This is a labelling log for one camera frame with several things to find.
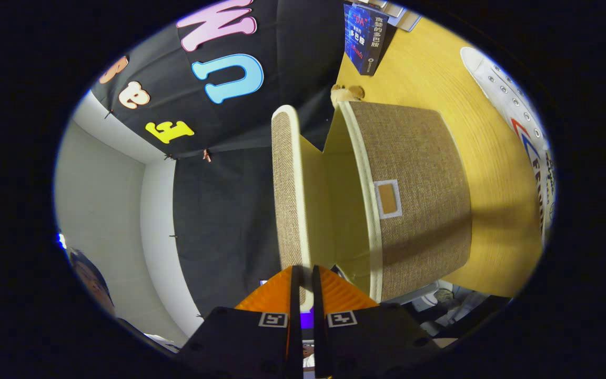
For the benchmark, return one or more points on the computer monitor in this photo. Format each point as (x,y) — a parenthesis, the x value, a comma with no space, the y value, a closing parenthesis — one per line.
(307,318)

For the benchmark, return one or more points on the small red clip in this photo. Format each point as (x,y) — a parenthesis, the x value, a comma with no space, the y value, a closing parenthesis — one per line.
(206,155)

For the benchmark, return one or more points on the light blue cover book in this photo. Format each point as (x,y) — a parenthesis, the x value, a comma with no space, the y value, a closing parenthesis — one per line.
(405,18)

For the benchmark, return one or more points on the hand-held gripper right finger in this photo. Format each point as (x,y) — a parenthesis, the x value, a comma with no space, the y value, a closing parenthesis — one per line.
(366,342)

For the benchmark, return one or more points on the brown plush toy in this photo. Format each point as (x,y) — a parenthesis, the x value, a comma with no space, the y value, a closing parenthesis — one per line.
(346,93)

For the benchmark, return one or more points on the beige fabric storage box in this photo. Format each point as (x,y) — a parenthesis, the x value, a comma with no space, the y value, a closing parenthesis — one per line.
(418,173)

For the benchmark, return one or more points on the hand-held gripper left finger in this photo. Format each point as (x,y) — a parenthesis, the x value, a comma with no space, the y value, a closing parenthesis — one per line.
(261,342)

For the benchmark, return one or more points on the white canvas shoe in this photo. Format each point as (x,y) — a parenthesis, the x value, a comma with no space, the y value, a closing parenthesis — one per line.
(513,100)

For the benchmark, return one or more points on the dark blue cover book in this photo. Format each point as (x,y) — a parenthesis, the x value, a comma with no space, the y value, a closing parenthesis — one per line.
(363,42)

